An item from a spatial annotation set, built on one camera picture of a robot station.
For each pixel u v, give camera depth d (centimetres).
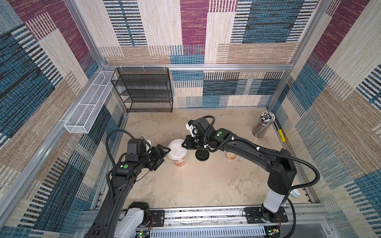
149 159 63
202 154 94
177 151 78
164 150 67
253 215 73
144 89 110
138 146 58
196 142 68
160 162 75
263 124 94
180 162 83
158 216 74
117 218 47
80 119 71
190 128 73
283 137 106
